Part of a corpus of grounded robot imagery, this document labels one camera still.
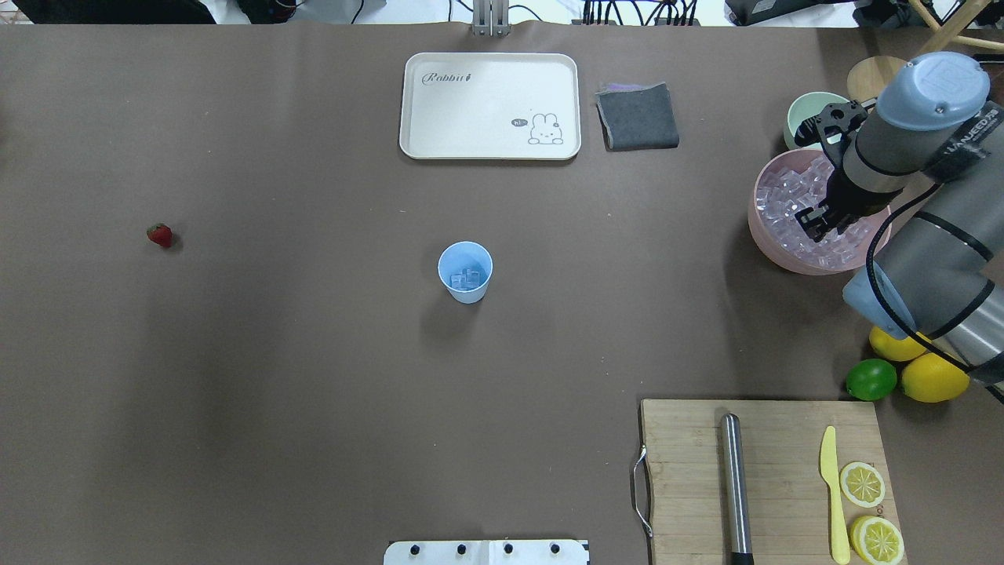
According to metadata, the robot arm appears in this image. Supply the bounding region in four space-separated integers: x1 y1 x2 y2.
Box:
794 51 1003 396

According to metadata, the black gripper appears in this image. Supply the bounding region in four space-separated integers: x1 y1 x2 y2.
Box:
795 169 892 242

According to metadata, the lemon half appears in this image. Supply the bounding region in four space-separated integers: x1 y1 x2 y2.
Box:
838 461 888 509
850 517 906 564

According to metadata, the wooden mug tree stand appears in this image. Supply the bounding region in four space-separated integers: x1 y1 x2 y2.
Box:
846 1 1003 101

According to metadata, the lemon half near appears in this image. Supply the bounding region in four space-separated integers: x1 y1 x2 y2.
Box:
838 461 888 509

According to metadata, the red strawberry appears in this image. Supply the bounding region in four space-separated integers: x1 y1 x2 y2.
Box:
146 223 175 248

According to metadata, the yellow plastic knife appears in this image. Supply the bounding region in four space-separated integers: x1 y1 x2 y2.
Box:
819 425 851 564

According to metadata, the cream rabbit tray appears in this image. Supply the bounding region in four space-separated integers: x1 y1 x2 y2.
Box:
398 53 581 161

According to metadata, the grey folded cloth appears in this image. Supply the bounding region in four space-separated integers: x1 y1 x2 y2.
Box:
595 82 680 151

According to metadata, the pink bowl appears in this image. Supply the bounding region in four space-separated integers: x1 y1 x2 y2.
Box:
747 149 893 276

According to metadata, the aluminium frame post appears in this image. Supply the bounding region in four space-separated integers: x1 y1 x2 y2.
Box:
469 0 511 37

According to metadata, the pile of ice cubes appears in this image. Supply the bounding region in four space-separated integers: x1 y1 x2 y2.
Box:
756 154 887 269

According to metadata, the light blue plastic cup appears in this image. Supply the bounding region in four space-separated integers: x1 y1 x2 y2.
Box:
437 241 493 304

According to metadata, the lemon half far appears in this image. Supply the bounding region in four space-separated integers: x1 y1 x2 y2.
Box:
850 517 906 564

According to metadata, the green bowl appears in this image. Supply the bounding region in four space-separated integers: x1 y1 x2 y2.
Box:
783 92 849 150

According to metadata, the green lime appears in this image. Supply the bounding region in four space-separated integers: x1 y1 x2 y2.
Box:
844 359 899 402

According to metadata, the whole yellow lemon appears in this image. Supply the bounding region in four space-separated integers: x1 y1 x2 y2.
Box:
901 353 969 403

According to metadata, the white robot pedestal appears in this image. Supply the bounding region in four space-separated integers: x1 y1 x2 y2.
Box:
383 539 591 564

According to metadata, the wooden cutting board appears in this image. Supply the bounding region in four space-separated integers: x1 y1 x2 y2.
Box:
639 399 901 564

